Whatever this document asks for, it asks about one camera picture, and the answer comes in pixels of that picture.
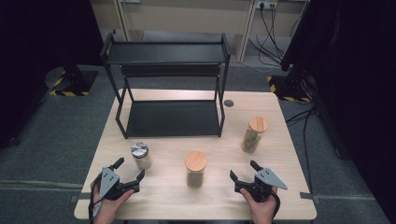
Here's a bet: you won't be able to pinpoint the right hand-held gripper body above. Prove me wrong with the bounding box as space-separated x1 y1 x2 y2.
233 167 289 203

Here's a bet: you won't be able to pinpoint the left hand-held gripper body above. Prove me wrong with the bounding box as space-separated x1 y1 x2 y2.
92 166 141 202

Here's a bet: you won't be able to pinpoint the glass jar with metal lid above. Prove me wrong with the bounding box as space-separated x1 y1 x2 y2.
130 142 153 171

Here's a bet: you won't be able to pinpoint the wooden-lid glass jar brown spices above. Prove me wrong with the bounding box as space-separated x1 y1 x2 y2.
183 150 208 189

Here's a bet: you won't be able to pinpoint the wooden-lid glass jar green herbs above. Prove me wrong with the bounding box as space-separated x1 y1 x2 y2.
240 116 269 154

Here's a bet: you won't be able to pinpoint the black metal shelf rack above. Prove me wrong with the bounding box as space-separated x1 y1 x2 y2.
99 32 232 140

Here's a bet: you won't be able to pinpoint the person's left hand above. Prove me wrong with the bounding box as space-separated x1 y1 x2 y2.
90 186 135 224

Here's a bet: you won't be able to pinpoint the person's right hand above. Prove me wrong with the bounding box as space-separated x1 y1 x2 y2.
240 186 278 224

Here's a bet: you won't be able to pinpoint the grey floor tape marker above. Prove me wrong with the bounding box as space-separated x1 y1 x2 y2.
70 191 93 203
299 191 321 205

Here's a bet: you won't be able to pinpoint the striped stand base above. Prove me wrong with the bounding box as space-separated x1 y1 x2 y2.
49 63 99 97
266 69 312 104

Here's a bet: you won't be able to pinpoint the dark curtain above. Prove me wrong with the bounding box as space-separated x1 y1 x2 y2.
279 0 396 224
0 0 105 150

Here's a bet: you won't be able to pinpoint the white desk leg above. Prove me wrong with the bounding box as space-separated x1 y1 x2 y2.
111 0 133 42
236 0 260 63

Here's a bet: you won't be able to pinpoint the right hand-held gripper cable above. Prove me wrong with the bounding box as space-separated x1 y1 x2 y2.
270 189 282 220

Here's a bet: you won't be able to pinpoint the hand-held gripper cable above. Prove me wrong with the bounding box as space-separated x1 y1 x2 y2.
270 189 282 220
88 174 104 224

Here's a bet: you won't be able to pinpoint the left hand-held gripper cable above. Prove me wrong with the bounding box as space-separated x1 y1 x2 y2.
88 174 104 224

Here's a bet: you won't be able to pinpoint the black floor cable bundle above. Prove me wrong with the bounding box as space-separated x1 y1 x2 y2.
247 4 302 68

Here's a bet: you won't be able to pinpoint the white wall socket strip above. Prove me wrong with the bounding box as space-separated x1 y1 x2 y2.
255 0 278 9

